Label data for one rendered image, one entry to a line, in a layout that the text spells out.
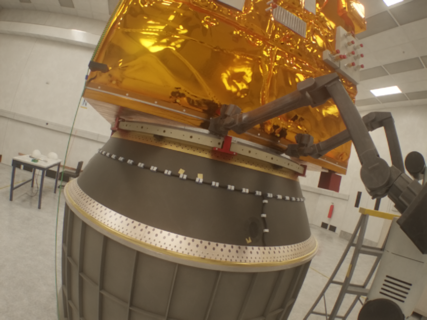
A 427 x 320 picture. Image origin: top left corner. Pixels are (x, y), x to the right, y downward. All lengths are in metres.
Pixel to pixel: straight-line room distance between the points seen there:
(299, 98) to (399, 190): 0.46
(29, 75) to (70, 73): 1.51
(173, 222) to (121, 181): 0.37
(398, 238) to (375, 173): 0.23
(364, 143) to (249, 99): 0.81
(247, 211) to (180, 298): 0.54
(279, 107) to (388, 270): 0.66
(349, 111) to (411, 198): 0.31
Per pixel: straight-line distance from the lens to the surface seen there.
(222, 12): 1.46
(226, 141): 1.12
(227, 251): 1.02
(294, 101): 0.81
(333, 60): 1.87
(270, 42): 1.53
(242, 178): 1.16
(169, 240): 0.99
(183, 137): 1.14
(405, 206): 0.54
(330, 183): 1.84
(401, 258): 0.70
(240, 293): 1.16
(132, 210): 1.08
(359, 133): 0.64
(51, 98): 7.25
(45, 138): 7.14
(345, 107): 0.70
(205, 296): 1.11
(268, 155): 1.24
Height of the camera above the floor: 1.56
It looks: 2 degrees up
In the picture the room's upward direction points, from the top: 13 degrees clockwise
